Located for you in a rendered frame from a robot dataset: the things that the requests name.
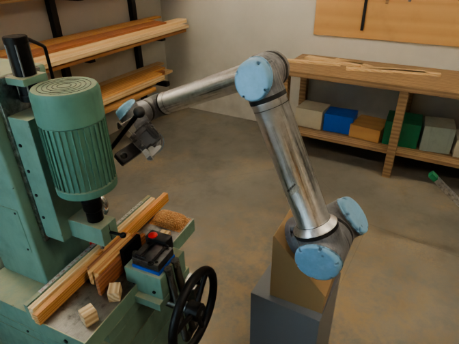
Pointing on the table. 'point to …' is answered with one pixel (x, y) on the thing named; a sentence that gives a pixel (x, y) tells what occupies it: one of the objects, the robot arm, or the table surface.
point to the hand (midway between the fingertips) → (132, 142)
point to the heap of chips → (170, 220)
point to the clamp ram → (130, 249)
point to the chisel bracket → (78, 225)
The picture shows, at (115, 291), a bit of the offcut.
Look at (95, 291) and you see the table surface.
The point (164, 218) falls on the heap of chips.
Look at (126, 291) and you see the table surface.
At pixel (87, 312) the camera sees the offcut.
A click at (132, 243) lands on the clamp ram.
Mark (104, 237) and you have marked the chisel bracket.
